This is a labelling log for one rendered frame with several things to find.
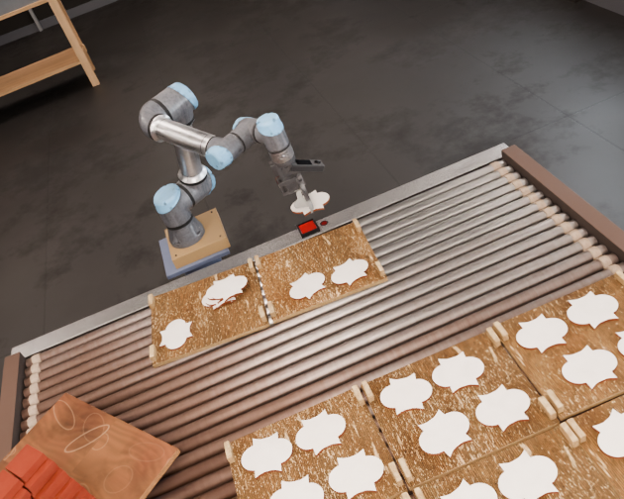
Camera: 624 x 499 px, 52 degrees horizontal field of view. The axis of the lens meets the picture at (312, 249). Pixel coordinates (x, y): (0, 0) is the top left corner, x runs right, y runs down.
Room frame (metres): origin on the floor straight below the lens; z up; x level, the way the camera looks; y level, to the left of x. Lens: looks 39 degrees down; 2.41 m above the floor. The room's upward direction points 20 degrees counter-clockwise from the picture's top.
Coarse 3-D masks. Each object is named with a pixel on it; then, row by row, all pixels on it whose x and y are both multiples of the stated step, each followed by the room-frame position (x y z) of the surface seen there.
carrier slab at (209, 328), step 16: (224, 272) 1.90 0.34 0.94; (240, 272) 1.86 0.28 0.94; (256, 272) 1.83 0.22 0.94; (176, 288) 1.90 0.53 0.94; (192, 288) 1.87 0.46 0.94; (208, 288) 1.84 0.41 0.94; (256, 288) 1.75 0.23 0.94; (160, 304) 1.84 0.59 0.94; (176, 304) 1.81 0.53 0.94; (192, 304) 1.78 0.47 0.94; (240, 304) 1.70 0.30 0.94; (256, 304) 1.67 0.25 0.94; (160, 320) 1.76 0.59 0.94; (192, 320) 1.70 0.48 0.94; (208, 320) 1.67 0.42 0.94; (224, 320) 1.65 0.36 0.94; (240, 320) 1.62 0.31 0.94; (256, 320) 1.59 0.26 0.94; (160, 336) 1.68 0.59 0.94; (208, 336) 1.60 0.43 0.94; (224, 336) 1.57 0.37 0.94; (240, 336) 1.56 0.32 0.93; (160, 352) 1.60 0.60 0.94; (176, 352) 1.57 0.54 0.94; (192, 352) 1.56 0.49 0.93
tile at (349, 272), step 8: (344, 264) 1.70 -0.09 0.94; (352, 264) 1.69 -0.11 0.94; (360, 264) 1.67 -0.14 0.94; (336, 272) 1.67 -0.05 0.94; (344, 272) 1.66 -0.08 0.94; (352, 272) 1.65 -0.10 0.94; (360, 272) 1.63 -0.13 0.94; (336, 280) 1.64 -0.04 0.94; (344, 280) 1.62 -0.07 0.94; (352, 280) 1.61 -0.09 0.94
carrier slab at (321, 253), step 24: (312, 240) 1.90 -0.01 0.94; (336, 240) 1.86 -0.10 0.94; (360, 240) 1.81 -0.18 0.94; (264, 264) 1.86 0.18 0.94; (288, 264) 1.81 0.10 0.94; (312, 264) 1.77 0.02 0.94; (336, 264) 1.72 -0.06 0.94; (264, 288) 1.73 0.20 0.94; (288, 288) 1.69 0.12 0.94; (336, 288) 1.61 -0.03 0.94; (360, 288) 1.57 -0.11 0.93; (288, 312) 1.58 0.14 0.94
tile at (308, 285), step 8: (304, 280) 1.69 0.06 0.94; (312, 280) 1.68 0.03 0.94; (320, 280) 1.66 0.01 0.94; (296, 288) 1.67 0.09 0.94; (304, 288) 1.65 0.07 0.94; (312, 288) 1.64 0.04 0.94; (320, 288) 1.62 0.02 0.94; (296, 296) 1.63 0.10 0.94; (304, 296) 1.61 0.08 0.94; (312, 296) 1.61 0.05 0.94
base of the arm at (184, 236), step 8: (192, 216) 2.23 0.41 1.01; (184, 224) 2.18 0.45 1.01; (192, 224) 2.20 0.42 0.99; (200, 224) 2.23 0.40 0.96; (168, 232) 2.21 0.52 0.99; (176, 232) 2.18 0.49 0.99; (184, 232) 2.17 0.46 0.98; (192, 232) 2.18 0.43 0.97; (200, 232) 2.19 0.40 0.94; (176, 240) 2.18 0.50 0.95; (184, 240) 2.16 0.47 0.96; (192, 240) 2.16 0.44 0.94; (176, 248) 2.18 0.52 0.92; (184, 248) 2.16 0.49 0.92
